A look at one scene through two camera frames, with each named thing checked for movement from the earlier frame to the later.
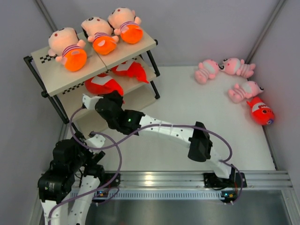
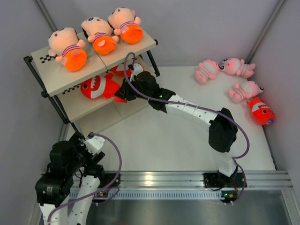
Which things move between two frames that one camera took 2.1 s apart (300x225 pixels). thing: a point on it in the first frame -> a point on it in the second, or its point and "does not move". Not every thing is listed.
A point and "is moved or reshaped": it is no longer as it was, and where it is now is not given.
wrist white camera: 96,141 does not move
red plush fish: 102,84 is moved or reshaped
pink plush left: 207,70 does not move
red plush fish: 131,68 does not move
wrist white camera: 89,103 -> 138,68
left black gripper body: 84,158 does not move
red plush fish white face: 261,113 does not move
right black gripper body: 118,101 -> 130,94
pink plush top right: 232,65 does not move
